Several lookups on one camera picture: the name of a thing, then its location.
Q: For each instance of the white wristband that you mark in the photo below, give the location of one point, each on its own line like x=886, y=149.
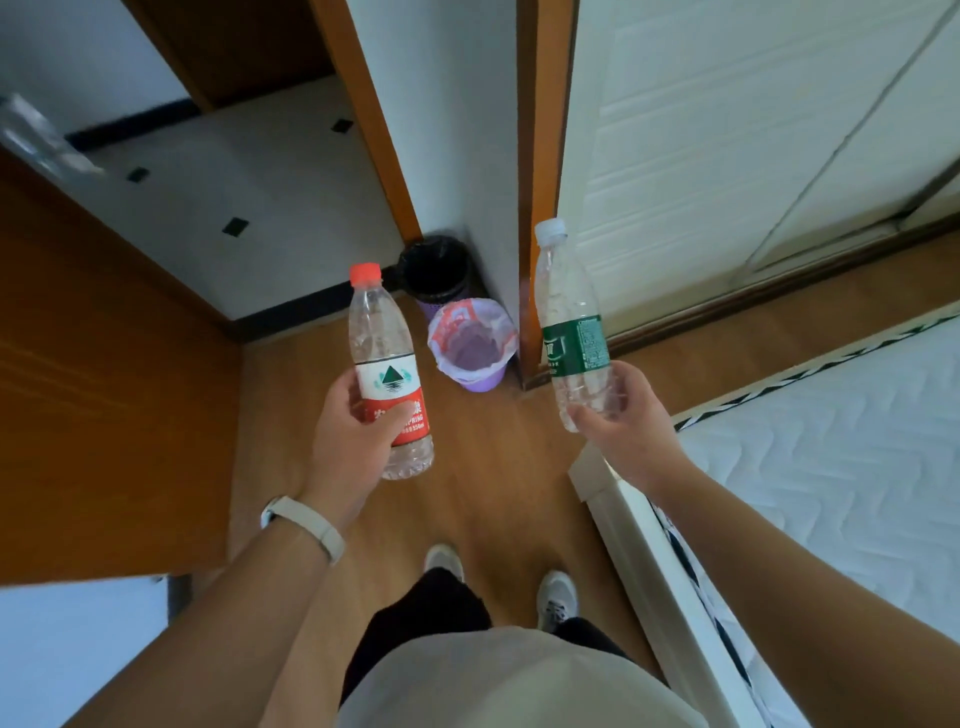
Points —
x=307, y=521

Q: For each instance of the person's right forearm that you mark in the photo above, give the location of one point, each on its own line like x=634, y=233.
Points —
x=795, y=600

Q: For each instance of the person's right hand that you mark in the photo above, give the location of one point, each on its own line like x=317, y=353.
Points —
x=637, y=435

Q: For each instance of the person's right shoe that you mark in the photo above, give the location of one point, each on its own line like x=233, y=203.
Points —
x=556, y=598

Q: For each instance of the person's right thumb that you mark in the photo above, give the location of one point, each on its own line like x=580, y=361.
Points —
x=596, y=424

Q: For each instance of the person's white shirt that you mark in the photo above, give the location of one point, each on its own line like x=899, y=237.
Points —
x=517, y=682

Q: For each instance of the person's left shoe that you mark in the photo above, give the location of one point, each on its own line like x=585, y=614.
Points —
x=444, y=561

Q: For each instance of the white quilted mattress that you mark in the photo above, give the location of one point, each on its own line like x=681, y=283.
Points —
x=832, y=480

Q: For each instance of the green label water bottle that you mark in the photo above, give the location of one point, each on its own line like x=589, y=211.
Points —
x=574, y=330

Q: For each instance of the purple bin with plastic bag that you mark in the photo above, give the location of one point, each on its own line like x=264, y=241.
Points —
x=472, y=349

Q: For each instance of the person's black trousers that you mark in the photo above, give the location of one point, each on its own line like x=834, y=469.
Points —
x=450, y=622

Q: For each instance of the person's left forearm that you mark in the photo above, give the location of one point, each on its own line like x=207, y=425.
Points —
x=225, y=622

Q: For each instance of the black trash bin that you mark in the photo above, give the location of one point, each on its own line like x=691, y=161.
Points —
x=435, y=270

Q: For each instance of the brown wooden door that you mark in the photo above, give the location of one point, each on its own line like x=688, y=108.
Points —
x=105, y=390

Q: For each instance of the clear plastic bag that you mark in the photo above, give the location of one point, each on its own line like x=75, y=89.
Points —
x=41, y=139

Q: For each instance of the person's left thumb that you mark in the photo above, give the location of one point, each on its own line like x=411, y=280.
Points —
x=390, y=421

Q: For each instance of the white bed frame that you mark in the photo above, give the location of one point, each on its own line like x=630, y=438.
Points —
x=652, y=585

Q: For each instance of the white wardrobe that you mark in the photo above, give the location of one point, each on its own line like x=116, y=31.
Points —
x=750, y=150

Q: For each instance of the red label water bottle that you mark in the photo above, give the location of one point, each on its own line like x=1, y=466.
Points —
x=390, y=375

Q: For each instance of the person's shoe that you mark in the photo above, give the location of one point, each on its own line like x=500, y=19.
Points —
x=556, y=598
x=444, y=561

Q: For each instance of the person's left hand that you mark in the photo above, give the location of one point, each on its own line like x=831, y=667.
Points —
x=341, y=450

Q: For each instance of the brown wooden door frame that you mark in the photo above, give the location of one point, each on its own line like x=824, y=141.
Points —
x=540, y=187

